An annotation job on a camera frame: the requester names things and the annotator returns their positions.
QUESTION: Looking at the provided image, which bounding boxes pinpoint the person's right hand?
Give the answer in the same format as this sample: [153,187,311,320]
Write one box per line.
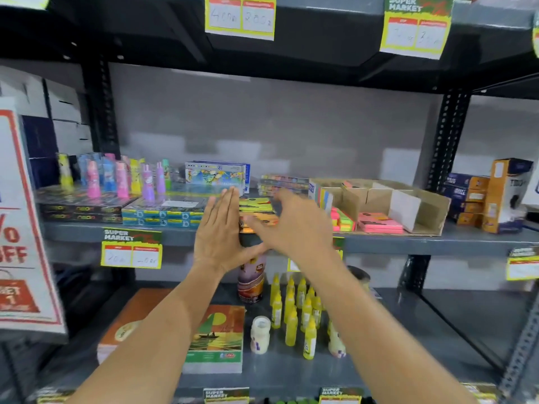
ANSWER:
[243,189,337,266]

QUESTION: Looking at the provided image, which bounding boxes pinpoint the person's left hand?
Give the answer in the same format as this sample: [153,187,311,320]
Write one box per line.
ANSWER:
[193,187,269,276]

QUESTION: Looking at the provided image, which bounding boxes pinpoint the person's left forearm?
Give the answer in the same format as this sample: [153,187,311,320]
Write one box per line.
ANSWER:
[63,261,230,404]

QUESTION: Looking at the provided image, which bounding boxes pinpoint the person's right forearm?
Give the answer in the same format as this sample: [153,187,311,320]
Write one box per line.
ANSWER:
[290,248,478,404]

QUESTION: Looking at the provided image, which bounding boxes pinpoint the orange sticky note pad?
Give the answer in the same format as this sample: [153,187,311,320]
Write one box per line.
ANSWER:
[239,212,280,234]

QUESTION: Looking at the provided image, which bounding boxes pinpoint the yellow sticky note pad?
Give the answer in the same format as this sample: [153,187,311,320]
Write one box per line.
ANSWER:
[239,198,275,213]

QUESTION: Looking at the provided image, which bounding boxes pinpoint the brown printed can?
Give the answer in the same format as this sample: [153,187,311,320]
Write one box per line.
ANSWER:
[237,233,267,304]

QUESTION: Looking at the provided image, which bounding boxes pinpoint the stack of colourful note packs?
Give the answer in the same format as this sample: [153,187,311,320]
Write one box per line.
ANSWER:
[257,174,311,198]

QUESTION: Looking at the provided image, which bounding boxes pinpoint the blue colour pencil box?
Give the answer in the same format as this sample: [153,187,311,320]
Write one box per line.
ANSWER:
[185,160,252,195]

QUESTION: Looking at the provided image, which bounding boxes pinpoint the group of yellow glue bottles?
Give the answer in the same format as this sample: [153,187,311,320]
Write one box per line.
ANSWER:
[269,273,326,361]

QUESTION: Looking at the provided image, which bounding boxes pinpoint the white glue bottle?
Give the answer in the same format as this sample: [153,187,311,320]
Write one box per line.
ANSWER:
[327,319,347,359]
[250,316,272,355]

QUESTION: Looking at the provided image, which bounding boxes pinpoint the neon mixed sticky note pads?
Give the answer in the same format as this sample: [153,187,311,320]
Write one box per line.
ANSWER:
[330,207,357,233]

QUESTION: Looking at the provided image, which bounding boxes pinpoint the stack of blue crayon boxes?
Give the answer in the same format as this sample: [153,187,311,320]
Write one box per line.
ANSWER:
[122,194,208,230]

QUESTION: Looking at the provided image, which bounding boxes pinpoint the stack of green drawing pads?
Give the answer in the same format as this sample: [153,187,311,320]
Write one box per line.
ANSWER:
[181,304,246,374]

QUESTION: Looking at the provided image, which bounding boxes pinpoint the dark round jar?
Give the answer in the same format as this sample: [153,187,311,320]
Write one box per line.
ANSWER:
[347,266,371,291]

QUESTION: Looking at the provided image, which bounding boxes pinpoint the pink sticky note pads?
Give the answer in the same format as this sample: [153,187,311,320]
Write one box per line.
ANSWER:
[357,212,404,235]

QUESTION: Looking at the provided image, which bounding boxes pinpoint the brown cardboard display box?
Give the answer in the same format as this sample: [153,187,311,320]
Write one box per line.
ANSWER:
[309,177,451,237]

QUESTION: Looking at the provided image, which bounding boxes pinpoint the row of colourful pastel bottles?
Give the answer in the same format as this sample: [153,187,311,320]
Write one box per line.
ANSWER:
[56,152,172,203]

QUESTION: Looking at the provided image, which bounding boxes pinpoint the black metal shelving rack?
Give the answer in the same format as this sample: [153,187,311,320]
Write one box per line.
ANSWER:
[0,0,539,404]

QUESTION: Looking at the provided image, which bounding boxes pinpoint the stack of black flat boxes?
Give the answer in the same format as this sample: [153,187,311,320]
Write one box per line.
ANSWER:
[35,184,140,224]

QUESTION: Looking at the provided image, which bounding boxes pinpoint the stack of dark blue boxes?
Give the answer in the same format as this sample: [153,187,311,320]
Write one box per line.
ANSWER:
[441,173,492,227]

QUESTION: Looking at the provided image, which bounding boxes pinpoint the white cardboard boxes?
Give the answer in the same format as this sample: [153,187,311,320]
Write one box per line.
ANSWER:
[0,65,94,164]

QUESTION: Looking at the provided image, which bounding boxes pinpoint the dark blue cardboard boxes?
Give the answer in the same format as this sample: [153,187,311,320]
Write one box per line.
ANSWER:
[21,115,60,190]

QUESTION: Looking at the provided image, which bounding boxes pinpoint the white and red sale poster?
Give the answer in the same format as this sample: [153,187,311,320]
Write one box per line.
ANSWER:
[0,97,68,335]

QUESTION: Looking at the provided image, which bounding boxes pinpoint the orange and blue carton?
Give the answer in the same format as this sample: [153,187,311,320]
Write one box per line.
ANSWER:
[481,158,534,235]

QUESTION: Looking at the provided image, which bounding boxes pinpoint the white box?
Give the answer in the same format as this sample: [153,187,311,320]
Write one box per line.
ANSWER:
[521,163,539,212]

